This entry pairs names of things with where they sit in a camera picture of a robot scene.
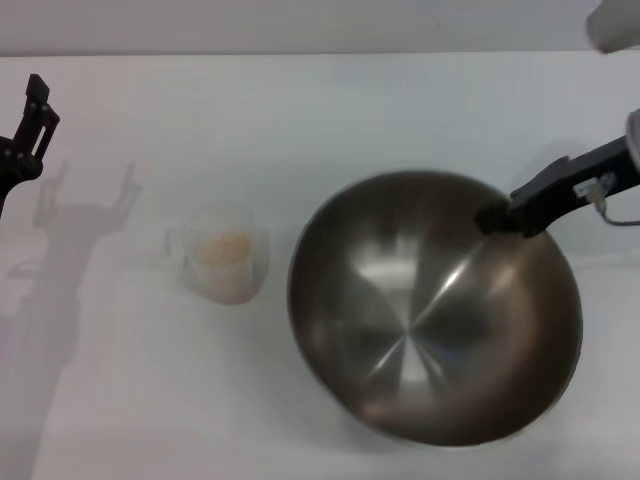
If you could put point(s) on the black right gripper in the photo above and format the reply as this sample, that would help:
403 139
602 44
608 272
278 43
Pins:
605 162

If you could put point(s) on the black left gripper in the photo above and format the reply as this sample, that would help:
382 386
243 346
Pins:
12 162

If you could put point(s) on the large stainless steel bowl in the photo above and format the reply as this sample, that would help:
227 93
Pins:
425 320

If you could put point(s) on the white rice grains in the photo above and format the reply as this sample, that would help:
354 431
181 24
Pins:
223 255

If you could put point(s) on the clear plastic measuring cup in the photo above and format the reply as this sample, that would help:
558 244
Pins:
225 250

